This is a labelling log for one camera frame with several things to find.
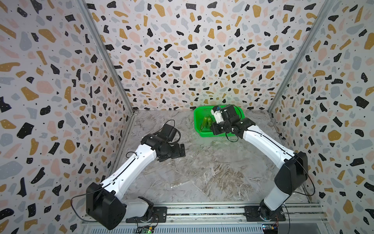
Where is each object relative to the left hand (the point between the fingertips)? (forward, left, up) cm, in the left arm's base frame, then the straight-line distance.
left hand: (180, 154), depth 78 cm
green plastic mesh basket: (+42, -12, -10) cm, 45 cm away
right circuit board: (-32, -44, -18) cm, 58 cm away
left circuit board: (-31, +17, -17) cm, 39 cm away
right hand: (+14, -17, +5) cm, 23 cm away
